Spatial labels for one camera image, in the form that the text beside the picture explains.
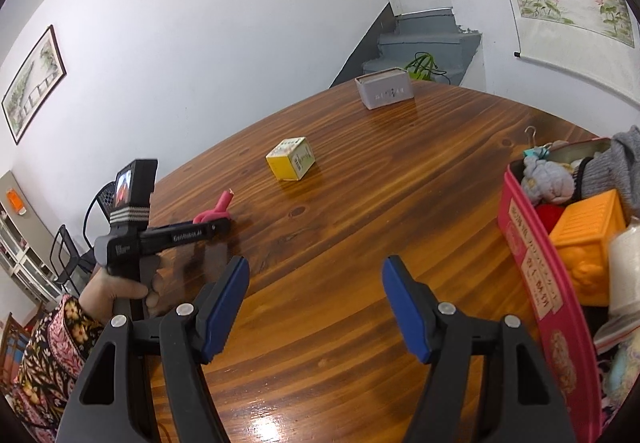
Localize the framed landscape painting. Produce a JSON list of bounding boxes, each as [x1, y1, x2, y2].
[[1, 24, 67, 145]]

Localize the person's left forearm floral sleeve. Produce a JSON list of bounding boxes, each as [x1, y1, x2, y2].
[[10, 295, 106, 434]]

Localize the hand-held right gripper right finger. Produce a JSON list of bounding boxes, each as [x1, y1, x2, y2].
[[381, 255, 578, 443]]

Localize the wooden desk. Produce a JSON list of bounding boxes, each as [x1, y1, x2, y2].
[[115, 78, 606, 443]]

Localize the pink foam twist loop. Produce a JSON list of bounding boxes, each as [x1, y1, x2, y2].
[[192, 189, 236, 226]]

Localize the green cable bundle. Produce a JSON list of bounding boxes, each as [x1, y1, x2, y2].
[[404, 52, 446, 83]]

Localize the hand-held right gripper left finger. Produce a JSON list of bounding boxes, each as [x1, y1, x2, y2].
[[75, 254, 251, 443]]

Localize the white shelf unit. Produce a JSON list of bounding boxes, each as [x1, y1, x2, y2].
[[0, 210, 63, 306]]

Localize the black metal chair patterned back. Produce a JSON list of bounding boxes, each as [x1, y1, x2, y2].
[[82, 180, 118, 249]]

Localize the red box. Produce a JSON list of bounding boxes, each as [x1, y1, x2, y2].
[[497, 137, 640, 443]]

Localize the white roll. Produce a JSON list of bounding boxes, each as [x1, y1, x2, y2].
[[607, 218, 640, 316]]

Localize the grey sock with dark cuff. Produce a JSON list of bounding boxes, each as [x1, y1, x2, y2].
[[575, 126, 640, 219]]

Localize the pale grey box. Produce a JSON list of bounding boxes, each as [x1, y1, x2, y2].
[[354, 67, 416, 110]]

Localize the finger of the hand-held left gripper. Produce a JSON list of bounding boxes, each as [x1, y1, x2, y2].
[[192, 217, 232, 240]]

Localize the yellow box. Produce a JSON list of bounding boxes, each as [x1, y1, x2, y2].
[[265, 136, 316, 182]]

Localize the grey stairs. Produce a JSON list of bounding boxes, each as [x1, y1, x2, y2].
[[362, 8, 483, 89]]

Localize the clear plastic zip bag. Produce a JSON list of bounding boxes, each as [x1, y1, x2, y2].
[[592, 310, 640, 354]]

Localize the light orange ribbed cube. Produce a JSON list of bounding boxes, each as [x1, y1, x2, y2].
[[549, 190, 628, 306]]

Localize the person's left hand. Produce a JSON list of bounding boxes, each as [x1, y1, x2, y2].
[[80, 270, 166, 324]]

